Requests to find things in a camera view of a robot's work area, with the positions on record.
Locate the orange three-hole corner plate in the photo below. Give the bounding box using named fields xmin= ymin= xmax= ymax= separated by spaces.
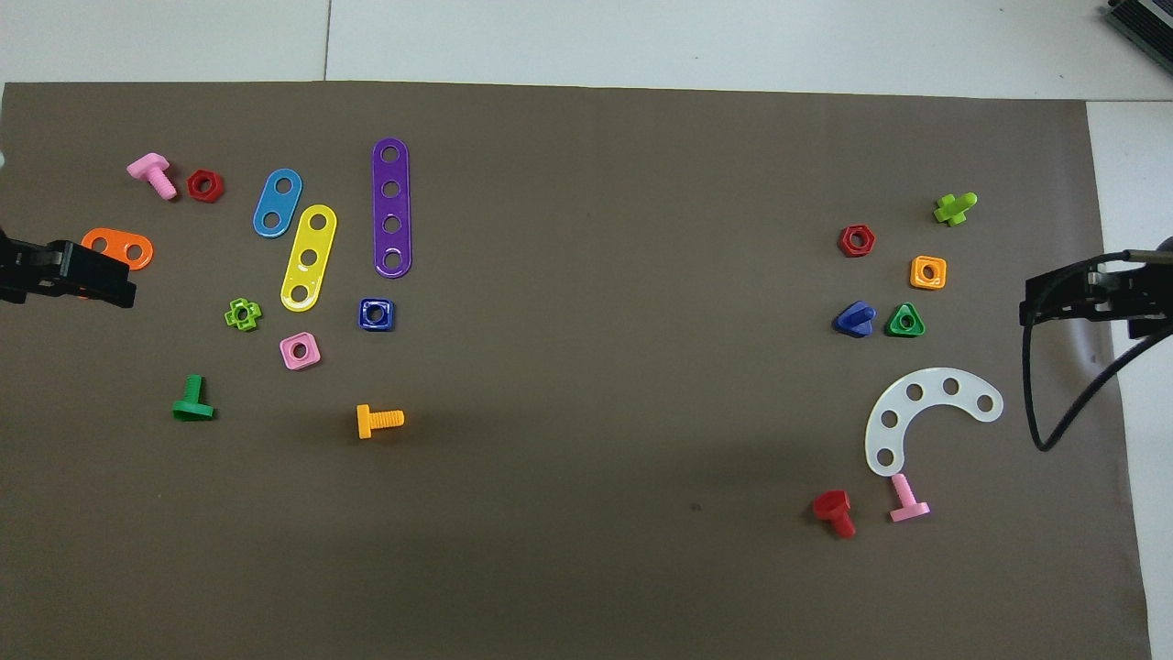
xmin=78 ymin=227 xmax=155 ymax=301

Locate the pink square nut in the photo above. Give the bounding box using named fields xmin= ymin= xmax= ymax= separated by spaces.
xmin=280 ymin=332 xmax=323 ymax=371

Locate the purple four-hole plate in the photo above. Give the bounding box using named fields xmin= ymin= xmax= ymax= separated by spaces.
xmin=371 ymin=137 xmax=413 ymax=279

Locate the grey ribbed power box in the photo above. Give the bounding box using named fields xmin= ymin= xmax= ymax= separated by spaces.
xmin=1104 ymin=0 xmax=1173 ymax=52

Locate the yellow three-hole plate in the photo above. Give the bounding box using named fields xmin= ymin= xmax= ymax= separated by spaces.
xmin=280 ymin=203 xmax=338 ymax=314

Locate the blue two-hole plate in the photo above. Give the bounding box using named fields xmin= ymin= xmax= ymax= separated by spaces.
xmin=252 ymin=168 xmax=303 ymax=239

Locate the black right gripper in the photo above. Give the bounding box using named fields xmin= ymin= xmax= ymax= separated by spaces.
xmin=1020 ymin=236 xmax=1173 ymax=341

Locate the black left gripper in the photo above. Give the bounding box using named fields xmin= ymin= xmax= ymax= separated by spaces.
xmin=0 ymin=228 xmax=137 ymax=309

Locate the orange plastic bolt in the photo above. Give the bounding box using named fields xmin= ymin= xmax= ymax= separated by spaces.
xmin=356 ymin=404 xmax=406 ymax=441

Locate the brown table mat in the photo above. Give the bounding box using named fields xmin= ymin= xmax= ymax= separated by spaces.
xmin=0 ymin=81 xmax=1153 ymax=660

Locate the red plastic bolt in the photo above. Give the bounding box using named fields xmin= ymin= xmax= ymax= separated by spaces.
xmin=812 ymin=489 xmax=858 ymax=540

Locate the white curved five-hole plate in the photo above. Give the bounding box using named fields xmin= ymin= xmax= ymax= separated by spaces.
xmin=864 ymin=368 xmax=1005 ymax=479

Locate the lime cross-head bolt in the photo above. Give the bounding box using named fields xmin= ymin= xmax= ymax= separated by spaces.
xmin=933 ymin=192 xmax=979 ymax=227

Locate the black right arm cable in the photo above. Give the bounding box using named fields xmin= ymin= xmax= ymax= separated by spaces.
xmin=1020 ymin=249 xmax=1173 ymax=453

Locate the green plastic bolt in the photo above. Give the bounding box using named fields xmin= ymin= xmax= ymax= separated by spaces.
xmin=171 ymin=373 xmax=216 ymax=423

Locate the pink plastic bolt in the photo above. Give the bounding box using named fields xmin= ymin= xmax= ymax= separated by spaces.
xmin=126 ymin=152 xmax=179 ymax=202
xmin=888 ymin=472 xmax=932 ymax=524

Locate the blue plastic bolt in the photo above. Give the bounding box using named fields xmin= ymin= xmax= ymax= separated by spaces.
xmin=832 ymin=300 xmax=878 ymax=339

